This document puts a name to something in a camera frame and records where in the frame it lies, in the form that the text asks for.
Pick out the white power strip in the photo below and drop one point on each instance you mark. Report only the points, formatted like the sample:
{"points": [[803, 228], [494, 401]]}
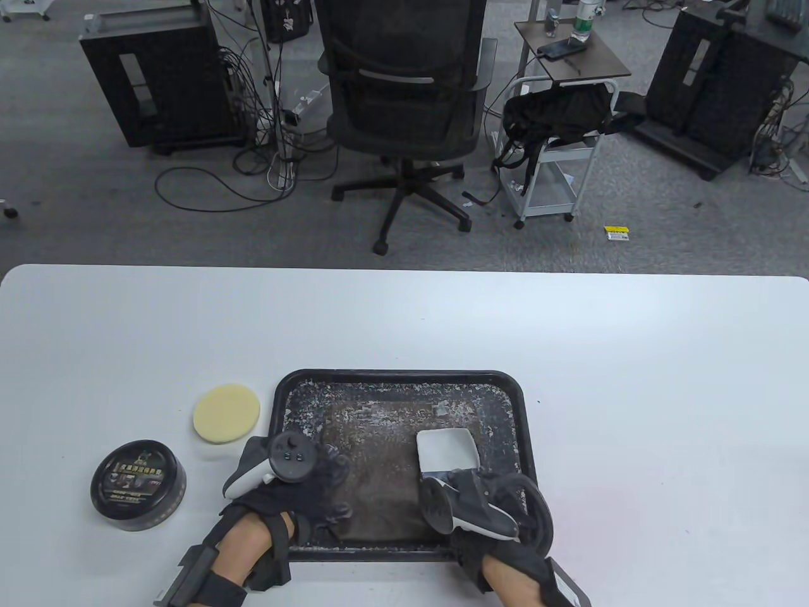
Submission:
{"points": [[282, 172]]}

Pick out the black plastic tray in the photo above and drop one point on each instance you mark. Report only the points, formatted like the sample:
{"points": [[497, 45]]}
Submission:
{"points": [[303, 392]]}

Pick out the person's left forearm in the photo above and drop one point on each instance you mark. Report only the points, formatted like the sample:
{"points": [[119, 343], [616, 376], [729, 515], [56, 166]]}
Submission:
{"points": [[253, 544]]}

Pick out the black wrist camera unit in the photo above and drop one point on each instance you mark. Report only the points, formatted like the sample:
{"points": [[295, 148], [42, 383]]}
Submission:
{"points": [[569, 585], [186, 582]]}

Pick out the black pen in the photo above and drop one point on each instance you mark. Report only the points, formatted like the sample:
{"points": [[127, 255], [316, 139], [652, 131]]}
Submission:
{"points": [[572, 65]]}

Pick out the black white hand controller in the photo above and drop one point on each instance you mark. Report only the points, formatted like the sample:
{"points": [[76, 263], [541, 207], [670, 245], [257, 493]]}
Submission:
{"points": [[292, 458], [474, 506]]}

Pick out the small clear bottle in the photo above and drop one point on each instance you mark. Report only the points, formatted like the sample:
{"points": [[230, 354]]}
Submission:
{"points": [[552, 22]]}

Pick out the white desk leg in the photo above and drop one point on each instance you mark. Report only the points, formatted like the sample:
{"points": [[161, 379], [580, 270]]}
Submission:
{"points": [[268, 76]]}

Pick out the brown leather bag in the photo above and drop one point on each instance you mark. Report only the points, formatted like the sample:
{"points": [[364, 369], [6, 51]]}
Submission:
{"points": [[379, 455]]}

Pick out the white wheeled base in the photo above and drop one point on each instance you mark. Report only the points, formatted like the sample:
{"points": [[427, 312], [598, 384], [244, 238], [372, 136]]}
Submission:
{"points": [[25, 7]]}

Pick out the white rolling cart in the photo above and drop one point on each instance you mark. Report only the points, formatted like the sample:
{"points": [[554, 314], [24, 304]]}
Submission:
{"points": [[556, 190]]}

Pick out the black pouch white print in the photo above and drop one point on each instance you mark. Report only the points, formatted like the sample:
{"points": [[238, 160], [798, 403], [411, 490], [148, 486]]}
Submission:
{"points": [[284, 19]]}

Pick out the yellow round sponge pad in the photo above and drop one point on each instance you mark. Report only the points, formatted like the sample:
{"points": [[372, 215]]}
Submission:
{"points": [[226, 414]]}

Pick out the black wheeled cabinet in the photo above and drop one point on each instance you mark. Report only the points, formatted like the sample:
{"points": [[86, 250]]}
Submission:
{"points": [[170, 82], [714, 82]]}

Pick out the brown side table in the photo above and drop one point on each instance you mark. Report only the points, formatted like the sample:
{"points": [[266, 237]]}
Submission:
{"points": [[594, 60]]}

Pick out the black leather care cream tin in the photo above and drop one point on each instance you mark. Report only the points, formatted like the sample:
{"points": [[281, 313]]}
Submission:
{"points": [[136, 484]]}

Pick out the black caster wheel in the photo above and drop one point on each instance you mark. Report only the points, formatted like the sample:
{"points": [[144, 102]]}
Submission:
{"points": [[9, 212]]}

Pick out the black mesh office chair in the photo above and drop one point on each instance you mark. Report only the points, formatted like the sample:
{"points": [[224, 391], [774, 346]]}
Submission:
{"points": [[404, 82]]}

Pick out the clear bottle green label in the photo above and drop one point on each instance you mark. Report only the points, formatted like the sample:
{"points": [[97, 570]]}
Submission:
{"points": [[584, 22]]}

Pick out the black backpack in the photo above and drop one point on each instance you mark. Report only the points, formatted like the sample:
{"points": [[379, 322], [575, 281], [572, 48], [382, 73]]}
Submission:
{"points": [[556, 110]]}

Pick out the black smartphone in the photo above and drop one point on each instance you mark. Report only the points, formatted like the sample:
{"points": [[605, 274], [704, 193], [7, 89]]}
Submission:
{"points": [[559, 49]]}

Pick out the person's right hand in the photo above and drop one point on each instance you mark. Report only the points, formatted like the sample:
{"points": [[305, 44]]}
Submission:
{"points": [[505, 550]]}

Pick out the yellow black sticker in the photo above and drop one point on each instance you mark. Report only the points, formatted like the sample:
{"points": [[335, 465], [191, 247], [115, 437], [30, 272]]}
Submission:
{"points": [[617, 233]]}

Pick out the person's right forearm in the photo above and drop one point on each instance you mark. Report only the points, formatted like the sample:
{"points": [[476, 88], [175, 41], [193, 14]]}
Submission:
{"points": [[512, 578]]}

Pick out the person's left hand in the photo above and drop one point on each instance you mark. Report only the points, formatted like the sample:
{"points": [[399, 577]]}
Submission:
{"points": [[322, 471]]}

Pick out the white grey cloth swatch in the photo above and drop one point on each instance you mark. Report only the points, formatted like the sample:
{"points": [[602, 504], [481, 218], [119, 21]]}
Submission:
{"points": [[445, 449]]}

